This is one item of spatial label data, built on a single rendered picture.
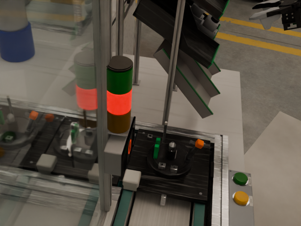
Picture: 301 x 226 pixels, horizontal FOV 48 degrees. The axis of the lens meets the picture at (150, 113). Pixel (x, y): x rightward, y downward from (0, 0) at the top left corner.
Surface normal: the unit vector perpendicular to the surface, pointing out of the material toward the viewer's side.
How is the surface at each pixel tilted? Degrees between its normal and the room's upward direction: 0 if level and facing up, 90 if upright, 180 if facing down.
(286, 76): 0
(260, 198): 0
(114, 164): 90
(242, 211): 0
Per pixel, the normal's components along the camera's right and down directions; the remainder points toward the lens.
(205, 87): -0.33, 0.59
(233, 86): 0.07, -0.76
